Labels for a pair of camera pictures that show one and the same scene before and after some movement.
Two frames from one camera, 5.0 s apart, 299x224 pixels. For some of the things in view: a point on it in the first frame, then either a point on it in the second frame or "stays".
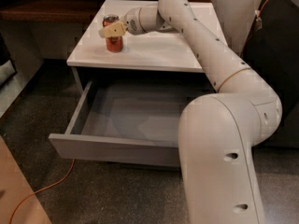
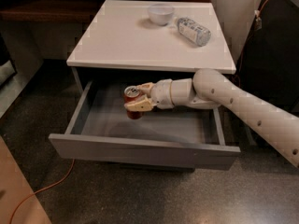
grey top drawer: x=130 y=119 stays
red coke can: x=114 y=44 -> x=131 y=93
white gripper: x=132 y=21 -> x=162 y=93
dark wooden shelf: x=62 y=7 stays
